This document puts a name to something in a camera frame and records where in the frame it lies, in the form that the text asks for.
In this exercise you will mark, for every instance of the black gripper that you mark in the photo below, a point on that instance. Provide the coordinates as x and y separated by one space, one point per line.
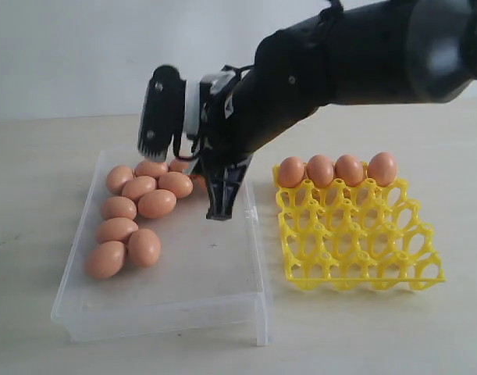
236 119

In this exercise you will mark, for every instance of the brown egg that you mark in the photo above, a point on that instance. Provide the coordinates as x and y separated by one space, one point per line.
118 206
106 260
320 170
350 170
134 189
144 248
290 172
117 178
199 181
180 166
151 169
115 229
156 204
178 183
382 169

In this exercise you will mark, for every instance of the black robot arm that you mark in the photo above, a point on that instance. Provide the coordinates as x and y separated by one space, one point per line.
389 52

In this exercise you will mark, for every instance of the yellow plastic egg rack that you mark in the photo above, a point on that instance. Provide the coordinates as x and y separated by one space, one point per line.
351 236

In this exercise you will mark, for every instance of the clear plastic tray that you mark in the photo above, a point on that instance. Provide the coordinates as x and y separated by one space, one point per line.
210 273

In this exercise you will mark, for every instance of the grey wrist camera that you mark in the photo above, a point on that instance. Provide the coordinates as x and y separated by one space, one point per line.
170 117

